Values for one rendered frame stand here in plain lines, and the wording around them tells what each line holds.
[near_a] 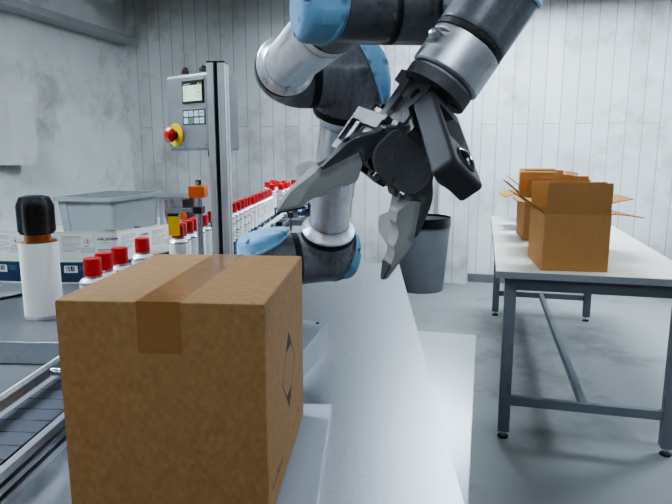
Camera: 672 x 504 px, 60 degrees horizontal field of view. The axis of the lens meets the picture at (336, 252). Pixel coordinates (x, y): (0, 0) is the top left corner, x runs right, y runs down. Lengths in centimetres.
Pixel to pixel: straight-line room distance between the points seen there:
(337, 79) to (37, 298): 92
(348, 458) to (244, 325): 35
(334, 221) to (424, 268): 416
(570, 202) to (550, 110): 334
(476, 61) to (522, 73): 533
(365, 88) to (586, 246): 178
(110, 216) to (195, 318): 295
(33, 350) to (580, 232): 207
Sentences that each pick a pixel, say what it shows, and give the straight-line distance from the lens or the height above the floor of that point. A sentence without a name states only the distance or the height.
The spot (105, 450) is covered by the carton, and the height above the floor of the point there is 94.
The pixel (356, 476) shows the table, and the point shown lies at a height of 83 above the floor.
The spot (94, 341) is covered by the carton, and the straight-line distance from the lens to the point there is 72.
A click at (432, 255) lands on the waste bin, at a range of 534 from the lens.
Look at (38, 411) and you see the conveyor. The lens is 107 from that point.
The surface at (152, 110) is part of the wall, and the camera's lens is 686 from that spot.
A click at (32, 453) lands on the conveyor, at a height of 87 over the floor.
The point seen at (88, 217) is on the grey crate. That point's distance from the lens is 369.
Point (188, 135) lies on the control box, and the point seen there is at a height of 132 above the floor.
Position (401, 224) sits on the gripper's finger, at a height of 121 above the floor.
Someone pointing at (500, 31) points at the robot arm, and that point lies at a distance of 61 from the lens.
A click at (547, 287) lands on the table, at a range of 267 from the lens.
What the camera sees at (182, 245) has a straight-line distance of 164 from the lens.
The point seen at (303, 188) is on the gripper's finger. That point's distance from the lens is 55.
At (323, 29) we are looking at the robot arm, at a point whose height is 141.
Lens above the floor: 128
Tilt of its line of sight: 10 degrees down
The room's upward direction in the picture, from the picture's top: straight up
